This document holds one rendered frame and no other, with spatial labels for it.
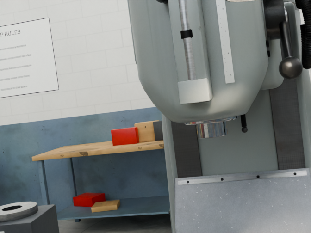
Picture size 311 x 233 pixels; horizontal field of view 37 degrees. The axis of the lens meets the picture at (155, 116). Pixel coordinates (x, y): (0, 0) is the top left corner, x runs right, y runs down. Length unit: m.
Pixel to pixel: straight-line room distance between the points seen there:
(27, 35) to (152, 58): 5.05
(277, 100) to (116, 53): 4.21
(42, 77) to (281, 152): 4.66
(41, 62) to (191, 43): 5.01
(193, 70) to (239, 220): 0.56
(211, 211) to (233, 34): 0.56
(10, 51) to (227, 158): 4.84
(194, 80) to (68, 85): 4.86
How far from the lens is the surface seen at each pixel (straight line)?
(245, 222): 1.09
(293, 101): 1.09
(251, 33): 0.65
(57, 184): 5.63
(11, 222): 0.84
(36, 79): 5.61
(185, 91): 0.61
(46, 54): 5.56
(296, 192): 1.10
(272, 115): 1.10
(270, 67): 0.83
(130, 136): 4.58
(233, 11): 0.65
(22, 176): 5.83
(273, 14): 0.75
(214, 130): 0.71
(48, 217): 0.89
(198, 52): 0.61
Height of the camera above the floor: 1.36
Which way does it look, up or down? 3 degrees down
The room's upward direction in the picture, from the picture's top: 7 degrees counter-clockwise
